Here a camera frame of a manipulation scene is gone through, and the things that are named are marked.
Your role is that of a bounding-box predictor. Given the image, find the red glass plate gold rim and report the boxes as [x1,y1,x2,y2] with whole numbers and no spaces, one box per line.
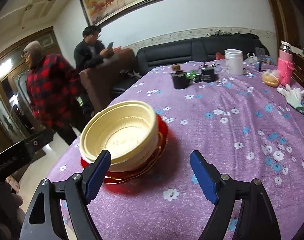
[79,113,168,184]

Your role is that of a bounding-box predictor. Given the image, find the large cream plastic bowl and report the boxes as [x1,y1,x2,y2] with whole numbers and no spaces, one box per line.
[109,132,159,172]

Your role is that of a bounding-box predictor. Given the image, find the purple floral tablecloth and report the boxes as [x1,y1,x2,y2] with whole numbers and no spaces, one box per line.
[45,59,304,240]

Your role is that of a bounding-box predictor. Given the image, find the person in red plaid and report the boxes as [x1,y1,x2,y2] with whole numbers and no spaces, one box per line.
[23,41,87,145]

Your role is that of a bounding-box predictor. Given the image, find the brown armchair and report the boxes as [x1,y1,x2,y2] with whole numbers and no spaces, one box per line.
[79,48,137,113]

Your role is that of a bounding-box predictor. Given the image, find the white work glove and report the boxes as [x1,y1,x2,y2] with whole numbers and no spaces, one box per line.
[277,84,304,114]

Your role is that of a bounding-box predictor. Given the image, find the man in black jacket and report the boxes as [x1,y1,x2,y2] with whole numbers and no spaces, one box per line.
[74,25,121,73]

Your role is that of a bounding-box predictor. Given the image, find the bagged yellow food bowl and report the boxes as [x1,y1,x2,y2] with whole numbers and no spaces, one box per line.
[262,69,280,87]

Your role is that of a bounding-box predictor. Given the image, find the pink knit-sleeved thermos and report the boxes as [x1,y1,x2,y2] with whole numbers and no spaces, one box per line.
[277,41,294,86]

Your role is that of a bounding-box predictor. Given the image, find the black mug with lid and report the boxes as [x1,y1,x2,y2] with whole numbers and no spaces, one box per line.
[170,70,189,90]

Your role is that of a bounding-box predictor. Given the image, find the green packet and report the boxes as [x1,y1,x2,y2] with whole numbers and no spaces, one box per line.
[186,70,201,83]

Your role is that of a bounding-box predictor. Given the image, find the smartphone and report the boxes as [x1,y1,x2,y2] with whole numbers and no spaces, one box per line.
[107,42,113,49]

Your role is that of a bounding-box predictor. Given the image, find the white plastic jar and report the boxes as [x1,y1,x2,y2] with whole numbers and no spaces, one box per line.
[224,49,243,75]

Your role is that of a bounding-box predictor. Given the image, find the purple phone stand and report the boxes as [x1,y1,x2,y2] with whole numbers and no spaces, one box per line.
[255,47,266,72]

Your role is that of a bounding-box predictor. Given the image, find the red plastic bag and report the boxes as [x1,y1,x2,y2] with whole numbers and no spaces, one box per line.
[215,52,225,60]

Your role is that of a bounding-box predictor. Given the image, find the wooden spool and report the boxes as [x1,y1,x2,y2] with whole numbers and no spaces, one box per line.
[171,64,181,72]

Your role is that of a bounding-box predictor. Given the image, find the black leather sofa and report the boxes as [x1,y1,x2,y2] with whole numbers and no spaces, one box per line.
[112,32,271,98]

